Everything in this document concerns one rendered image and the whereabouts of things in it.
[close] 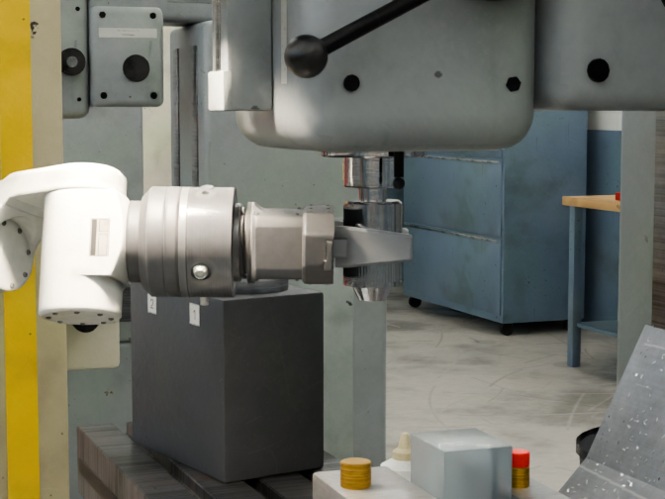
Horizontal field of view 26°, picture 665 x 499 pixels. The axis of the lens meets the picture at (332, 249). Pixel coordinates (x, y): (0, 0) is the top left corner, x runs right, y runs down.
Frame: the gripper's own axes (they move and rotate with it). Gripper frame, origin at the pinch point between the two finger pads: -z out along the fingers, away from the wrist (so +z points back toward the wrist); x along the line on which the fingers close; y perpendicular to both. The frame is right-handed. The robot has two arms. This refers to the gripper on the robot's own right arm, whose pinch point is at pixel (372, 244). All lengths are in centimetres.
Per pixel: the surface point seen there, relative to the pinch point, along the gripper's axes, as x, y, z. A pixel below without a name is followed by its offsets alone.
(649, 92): -4.7, -12.2, -20.7
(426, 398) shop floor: 540, 123, -45
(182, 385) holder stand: 34.7, 18.5, 18.5
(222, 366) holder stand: 27.4, 15.1, 13.9
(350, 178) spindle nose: -1.6, -5.3, 1.8
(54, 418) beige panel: 163, 50, 56
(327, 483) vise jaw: -13.6, 16.0, 3.5
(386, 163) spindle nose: -2.2, -6.5, -0.9
